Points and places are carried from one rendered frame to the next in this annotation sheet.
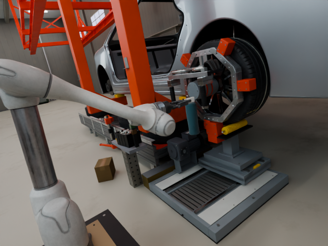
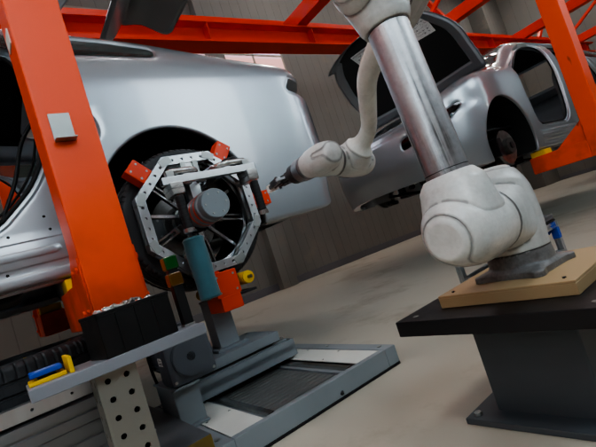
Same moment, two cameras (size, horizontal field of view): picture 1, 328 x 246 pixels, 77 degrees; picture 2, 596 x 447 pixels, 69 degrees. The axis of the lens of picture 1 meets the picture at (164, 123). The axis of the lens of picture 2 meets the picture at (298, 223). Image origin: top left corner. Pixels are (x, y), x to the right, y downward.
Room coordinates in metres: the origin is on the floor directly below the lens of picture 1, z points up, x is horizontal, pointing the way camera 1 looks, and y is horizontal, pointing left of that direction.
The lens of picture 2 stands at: (1.33, 1.56, 0.57)
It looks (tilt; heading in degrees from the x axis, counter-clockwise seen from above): 3 degrees up; 265
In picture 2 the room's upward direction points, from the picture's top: 18 degrees counter-clockwise
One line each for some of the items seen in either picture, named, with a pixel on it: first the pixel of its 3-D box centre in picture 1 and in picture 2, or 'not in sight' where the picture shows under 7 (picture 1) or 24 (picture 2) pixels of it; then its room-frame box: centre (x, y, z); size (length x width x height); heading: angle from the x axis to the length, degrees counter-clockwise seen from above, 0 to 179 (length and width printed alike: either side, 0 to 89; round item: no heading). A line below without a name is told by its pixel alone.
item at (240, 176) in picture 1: (232, 162); (233, 365); (1.66, -0.54, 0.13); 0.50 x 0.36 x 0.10; 31
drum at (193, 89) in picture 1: (202, 88); (207, 208); (1.54, -0.33, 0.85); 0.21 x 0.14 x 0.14; 121
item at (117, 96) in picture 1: (110, 98); not in sight; (3.67, 0.85, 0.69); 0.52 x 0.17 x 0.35; 121
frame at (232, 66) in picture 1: (209, 86); (200, 212); (1.58, -0.40, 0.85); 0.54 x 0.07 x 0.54; 31
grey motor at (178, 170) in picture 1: (190, 149); (177, 370); (1.82, -0.20, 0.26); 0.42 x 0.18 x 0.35; 121
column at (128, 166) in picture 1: (132, 164); (134, 445); (1.82, 0.38, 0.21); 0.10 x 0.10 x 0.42; 31
